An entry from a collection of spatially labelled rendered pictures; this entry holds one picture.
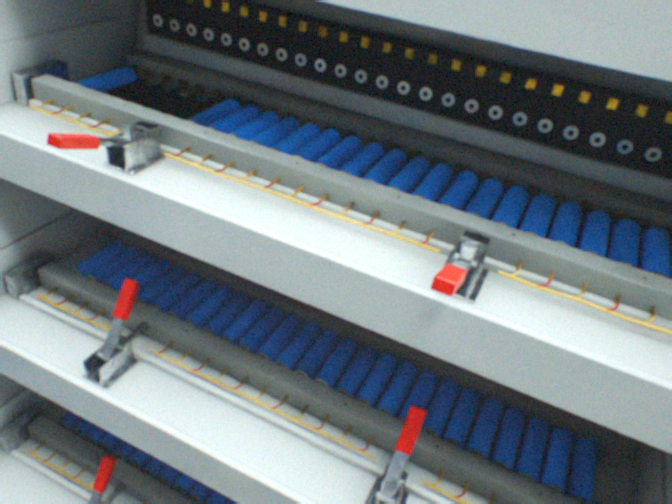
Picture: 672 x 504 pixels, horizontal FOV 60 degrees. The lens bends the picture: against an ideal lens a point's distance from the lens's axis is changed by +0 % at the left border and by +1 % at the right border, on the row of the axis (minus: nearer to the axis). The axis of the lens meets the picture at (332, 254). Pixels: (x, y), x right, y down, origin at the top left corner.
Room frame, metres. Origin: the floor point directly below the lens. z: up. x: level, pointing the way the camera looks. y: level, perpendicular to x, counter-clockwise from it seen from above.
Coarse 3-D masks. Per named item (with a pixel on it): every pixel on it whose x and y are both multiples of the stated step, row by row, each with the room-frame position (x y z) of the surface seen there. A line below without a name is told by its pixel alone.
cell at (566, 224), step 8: (560, 208) 0.44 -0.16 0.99; (568, 208) 0.44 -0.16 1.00; (576, 208) 0.44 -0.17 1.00; (560, 216) 0.43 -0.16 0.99; (568, 216) 0.42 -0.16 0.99; (576, 216) 0.43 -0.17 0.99; (560, 224) 0.41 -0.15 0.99; (568, 224) 0.41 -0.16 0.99; (576, 224) 0.42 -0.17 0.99; (552, 232) 0.41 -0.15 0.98; (560, 232) 0.40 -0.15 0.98; (568, 232) 0.40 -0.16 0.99; (576, 232) 0.41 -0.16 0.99; (552, 240) 0.39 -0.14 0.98; (560, 240) 0.39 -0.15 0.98; (568, 240) 0.39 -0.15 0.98
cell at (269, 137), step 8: (280, 120) 0.52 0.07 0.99; (288, 120) 0.52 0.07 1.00; (296, 120) 0.52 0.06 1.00; (272, 128) 0.49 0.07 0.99; (280, 128) 0.50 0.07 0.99; (288, 128) 0.51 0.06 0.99; (296, 128) 0.52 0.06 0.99; (256, 136) 0.48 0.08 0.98; (264, 136) 0.48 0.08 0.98; (272, 136) 0.48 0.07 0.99; (280, 136) 0.49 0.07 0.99; (264, 144) 0.47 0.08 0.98; (272, 144) 0.48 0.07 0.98
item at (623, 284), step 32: (64, 96) 0.50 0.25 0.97; (96, 96) 0.49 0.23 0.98; (192, 128) 0.46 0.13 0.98; (224, 160) 0.45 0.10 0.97; (256, 160) 0.43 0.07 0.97; (288, 160) 0.43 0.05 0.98; (320, 192) 0.42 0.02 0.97; (352, 192) 0.41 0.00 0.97; (384, 192) 0.41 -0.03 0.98; (416, 224) 0.39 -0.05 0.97; (448, 224) 0.39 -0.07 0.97; (480, 224) 0.39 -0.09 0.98; (512, 256) 0.37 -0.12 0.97; (544, 256) 0.36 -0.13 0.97; (576, 256) 0.37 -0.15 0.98; (544, 288) 0.35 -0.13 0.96; (608, 288) 0.35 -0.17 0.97; (640, 288) 0.35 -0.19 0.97
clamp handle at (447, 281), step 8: (464, 248) 0.34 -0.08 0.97; (472, 248) 0.34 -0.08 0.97; (464, 256) 0.35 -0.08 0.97; (472, 256) 0.34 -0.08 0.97; (448, 264) 0.31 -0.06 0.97; (456, 264) 0.33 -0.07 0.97; (464, 264) 0.33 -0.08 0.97; (440, 272) 0.29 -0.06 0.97; (448, 272) 0.30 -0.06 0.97; (456, 272) 0.30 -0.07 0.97; (464, 272) 0.31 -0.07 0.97; (440, 280) 0.28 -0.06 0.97; (448, 280) 0.28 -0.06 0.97; (456, 280) 0.29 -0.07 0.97; (432, 288) 0.28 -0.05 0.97; (440, 288) 0.28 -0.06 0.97; (448, 288) 0.28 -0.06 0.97; (456, 288) 0.29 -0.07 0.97
